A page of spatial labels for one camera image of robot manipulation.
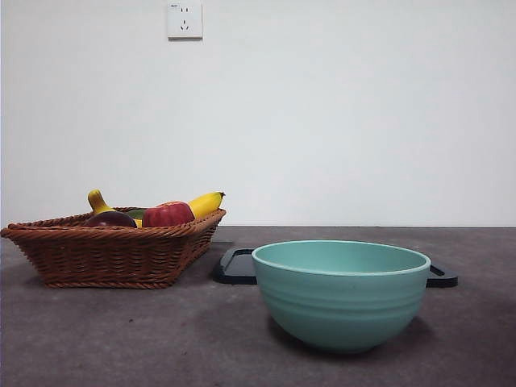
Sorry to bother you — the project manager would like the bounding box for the white wall socket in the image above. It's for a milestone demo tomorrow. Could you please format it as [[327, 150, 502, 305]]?
[[166, 0, 203, 40]]

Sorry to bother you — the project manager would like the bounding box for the teal ribbed bowl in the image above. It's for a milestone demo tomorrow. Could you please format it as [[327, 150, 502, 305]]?
[[251, 239, 431, 355]]

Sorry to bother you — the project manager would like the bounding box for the yellow banana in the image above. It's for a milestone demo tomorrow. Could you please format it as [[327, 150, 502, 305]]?
[[86, 188, 227, 229]]

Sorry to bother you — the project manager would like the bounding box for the red apple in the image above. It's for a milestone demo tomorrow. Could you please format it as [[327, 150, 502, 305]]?
[[140, 200, 196, 227]]

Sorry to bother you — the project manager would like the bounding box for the black rectangular tray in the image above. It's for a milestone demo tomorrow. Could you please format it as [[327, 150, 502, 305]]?
[[212, 247, 460, 288]]

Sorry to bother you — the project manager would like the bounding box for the brown wicker basket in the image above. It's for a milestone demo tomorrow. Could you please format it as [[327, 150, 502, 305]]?
[[0, 207, 227, 289]]

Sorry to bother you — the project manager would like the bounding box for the dark red plum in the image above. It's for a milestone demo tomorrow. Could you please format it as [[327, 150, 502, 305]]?
[[83, 210, 138, 228]]

